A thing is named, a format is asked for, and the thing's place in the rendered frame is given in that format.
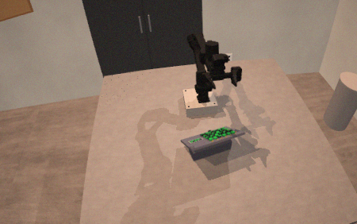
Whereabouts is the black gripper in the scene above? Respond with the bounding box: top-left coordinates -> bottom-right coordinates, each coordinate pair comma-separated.
196,65 -> 242,89

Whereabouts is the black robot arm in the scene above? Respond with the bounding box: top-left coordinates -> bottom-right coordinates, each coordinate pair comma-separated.
187,32 -> 228,103

